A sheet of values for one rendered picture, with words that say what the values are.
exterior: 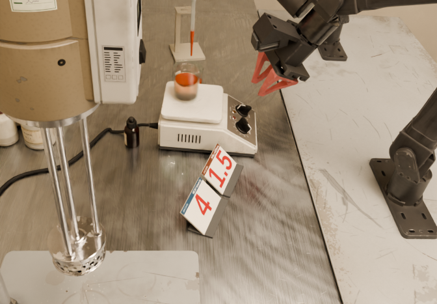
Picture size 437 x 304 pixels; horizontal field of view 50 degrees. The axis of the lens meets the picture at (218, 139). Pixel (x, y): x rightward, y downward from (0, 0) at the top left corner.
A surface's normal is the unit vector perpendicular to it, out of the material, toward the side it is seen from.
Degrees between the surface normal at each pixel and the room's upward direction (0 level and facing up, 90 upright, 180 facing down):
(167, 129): 90
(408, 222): 0
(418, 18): 90
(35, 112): 90
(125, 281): 0
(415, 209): 0
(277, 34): 104
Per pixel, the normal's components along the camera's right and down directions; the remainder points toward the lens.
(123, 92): 0.07, 0.66
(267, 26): -0.74, -0.11
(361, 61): 0.09, -0.76
